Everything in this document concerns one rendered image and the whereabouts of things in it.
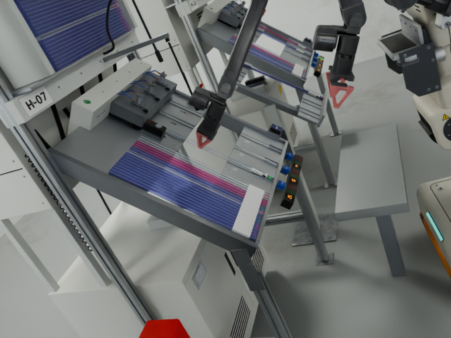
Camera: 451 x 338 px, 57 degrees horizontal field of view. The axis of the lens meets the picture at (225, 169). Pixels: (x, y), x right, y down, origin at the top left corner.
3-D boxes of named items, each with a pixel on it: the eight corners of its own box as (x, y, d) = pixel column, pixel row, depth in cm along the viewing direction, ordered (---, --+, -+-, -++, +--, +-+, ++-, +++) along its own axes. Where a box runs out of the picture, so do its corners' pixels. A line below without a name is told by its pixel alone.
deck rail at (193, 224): (251, 256, 131) (258, 243, 128) (249, 261, 130) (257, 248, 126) (48, 161, 132) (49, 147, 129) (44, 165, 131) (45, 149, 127)
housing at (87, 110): (145, 92, 187) (152, 65, 178) (87, 144, 147) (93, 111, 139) (129, 85, 187) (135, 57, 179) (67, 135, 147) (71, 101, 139)
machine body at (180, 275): (274, 267, 226) (231, 173, 200) (245, 390, 169) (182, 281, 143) (173, 277, 252) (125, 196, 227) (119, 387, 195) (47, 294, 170)
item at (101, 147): (204, 117, 185) (207, 108, 182) (141, 204, 132) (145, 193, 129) (137, 86, 186) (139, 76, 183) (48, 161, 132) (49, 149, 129)
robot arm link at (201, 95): (232, 84, 143) (231, 89, 152) (202, 70, 143) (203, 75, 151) (218, 116, 143) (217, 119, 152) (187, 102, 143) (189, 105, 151)
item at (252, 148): (282, 148, 183) (284, 142, 181) (250, 249, 130) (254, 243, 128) (242, 130, 184) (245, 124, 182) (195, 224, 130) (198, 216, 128)
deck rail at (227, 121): (282, 151, 186) (288, 141, 183) (282, 153, 185) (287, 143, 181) (139, 85, 188) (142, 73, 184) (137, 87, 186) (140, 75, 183)
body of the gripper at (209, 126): (194, 132, 149) (202, 115, 145) (203, 121, 158) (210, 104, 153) (211, 140, 149) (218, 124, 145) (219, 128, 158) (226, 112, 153)
